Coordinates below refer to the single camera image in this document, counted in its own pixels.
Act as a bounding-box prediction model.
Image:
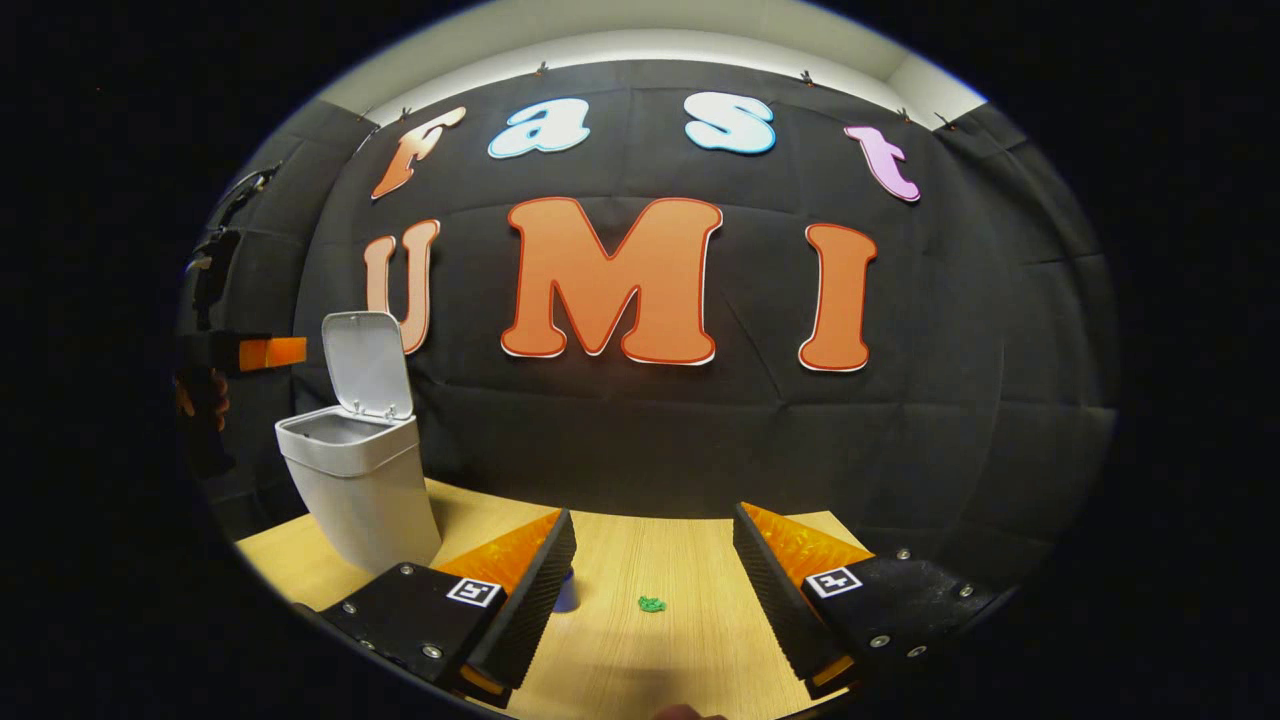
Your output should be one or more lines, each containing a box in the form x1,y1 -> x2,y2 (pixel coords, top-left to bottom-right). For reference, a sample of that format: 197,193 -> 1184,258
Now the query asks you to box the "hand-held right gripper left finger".
318,508 -> 578,709

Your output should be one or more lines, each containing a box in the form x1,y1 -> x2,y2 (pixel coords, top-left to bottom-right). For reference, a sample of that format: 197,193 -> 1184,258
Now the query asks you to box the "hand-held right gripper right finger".
733,502 -> 1001,701

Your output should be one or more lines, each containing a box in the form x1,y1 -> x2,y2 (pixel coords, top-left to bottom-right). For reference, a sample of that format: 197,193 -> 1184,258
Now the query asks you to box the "white desktop garbage bin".
275,311 -> 443,576

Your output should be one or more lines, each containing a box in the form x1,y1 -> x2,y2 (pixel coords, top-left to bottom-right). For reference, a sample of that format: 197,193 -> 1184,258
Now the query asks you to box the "wooden desktop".
235,478 -> 871,720

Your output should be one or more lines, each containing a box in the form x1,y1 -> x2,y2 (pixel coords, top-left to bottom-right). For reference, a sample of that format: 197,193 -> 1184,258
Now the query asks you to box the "black backdrop cloth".
175,60 -> 1119,591

